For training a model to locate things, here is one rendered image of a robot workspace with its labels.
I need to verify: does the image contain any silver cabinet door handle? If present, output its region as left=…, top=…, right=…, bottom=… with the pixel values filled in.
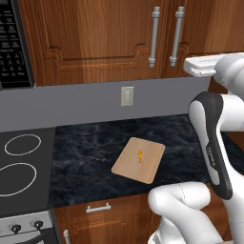
left=169, top=6, right=185, bottom=68
left=148, top=6, right=161, bottom=69

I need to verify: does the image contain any silver drawer handle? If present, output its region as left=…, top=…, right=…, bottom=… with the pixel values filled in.
left=85, top=202, right=112, bottom=214

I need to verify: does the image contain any white wall outlet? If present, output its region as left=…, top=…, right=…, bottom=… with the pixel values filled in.
left=120, top=86, right=134, bottom=107

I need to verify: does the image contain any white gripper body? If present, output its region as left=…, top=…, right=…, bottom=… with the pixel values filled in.
left=183, top=53, right=224, bottom=78

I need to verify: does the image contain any wooden cutting board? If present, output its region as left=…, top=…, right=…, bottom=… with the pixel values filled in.
left=111, top=136, right=167, bottom=185

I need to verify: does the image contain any wooden lower cabinet door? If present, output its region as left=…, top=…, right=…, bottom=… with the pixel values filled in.
left=56, top=218, right=163, bottom=244

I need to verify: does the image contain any black microwave oven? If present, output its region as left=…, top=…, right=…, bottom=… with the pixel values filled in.
left=0, top=0, right=35, bottom=91

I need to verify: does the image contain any black hob stove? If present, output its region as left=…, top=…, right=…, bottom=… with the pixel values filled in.
left=0, top=127, right=61, bottom=244

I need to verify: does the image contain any wooden cabinet door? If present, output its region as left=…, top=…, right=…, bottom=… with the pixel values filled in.
left=17, top=0, right=167, bottom=87
left=161, top=0, right=244, bottom=79
left=56, top=218, right=163, bottom=244

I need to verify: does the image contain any wooden drawer front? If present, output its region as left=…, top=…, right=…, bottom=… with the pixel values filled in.
left=52, top=192, right=153, bottom=230

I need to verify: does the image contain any black stove knob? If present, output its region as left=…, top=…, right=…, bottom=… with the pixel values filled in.
left=33, top=220, right=45, bottom=231
left=10, top=224, right=22, bottom=235

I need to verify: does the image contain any silver lower cabinet handle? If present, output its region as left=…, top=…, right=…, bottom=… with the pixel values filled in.
left=62, top=229, right=71, bottom=244

